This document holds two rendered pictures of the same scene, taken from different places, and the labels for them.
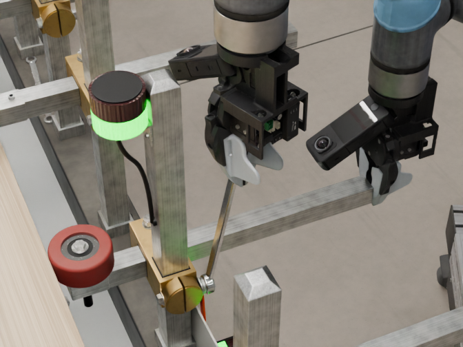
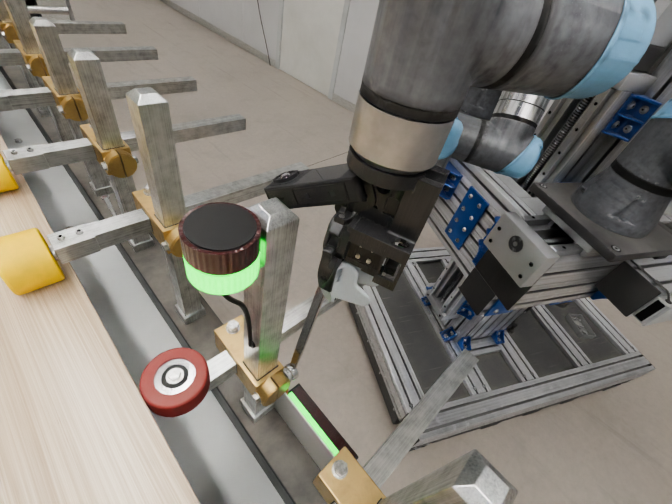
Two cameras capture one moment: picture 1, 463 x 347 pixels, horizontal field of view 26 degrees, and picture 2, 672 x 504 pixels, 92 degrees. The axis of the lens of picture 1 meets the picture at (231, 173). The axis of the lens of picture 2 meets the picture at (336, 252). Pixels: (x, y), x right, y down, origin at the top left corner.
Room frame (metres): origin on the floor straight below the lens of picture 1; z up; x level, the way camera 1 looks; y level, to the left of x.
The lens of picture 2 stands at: (0.63, 0.13, 1.34)
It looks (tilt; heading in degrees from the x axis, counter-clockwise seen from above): 44 degrees down; 329
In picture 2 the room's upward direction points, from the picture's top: 16 degrees clockwise
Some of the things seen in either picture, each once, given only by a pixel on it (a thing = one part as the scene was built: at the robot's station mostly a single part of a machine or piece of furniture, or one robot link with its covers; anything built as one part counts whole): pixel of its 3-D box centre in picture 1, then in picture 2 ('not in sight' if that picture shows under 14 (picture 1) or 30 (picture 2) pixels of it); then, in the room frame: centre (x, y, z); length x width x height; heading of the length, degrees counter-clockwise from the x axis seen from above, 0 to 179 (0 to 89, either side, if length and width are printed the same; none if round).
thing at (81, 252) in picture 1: (84, 274); (180, 391); (0.84, 0.19, 0.85); 0.08 x 0.08 x 0.11
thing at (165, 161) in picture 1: (169, 231); (262, 345); (0.85, 0.08, 0.93); 0.04 x 0.04 x 0.48; 24
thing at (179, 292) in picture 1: (163, 264); (250, 361); (0.87, 0.09, 0.85); 0.14 x 0.06 x 0.05; 24
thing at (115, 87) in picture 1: (125, 162); (227, 305); (0.83, 0.12, 1.06); 0.06 x 0.06 x 0.22; 24
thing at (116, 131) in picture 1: (119, 113); (223, 258); (0.83, 0.12, 1.13); 0.06 x 0.06 x 0.02
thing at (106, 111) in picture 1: (117, 96); (221, 236); (0.83, 0.12, 1.16); 0.06 x 0.06 x 0.02
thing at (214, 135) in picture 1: (224, 129); (335, 258); (0.84, 0.01, 1.10); 0.05 x 0.02 x 0.09; 134
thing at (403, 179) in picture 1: (392, 183); not in sight; (1.01, -0.22, 0.86); 0.06 x 0.03 x 0.09; 114
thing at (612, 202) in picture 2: not in sight; (627, 193); (0.92, -0.65, 1.09); 0.15 x 0.15 x 0.10
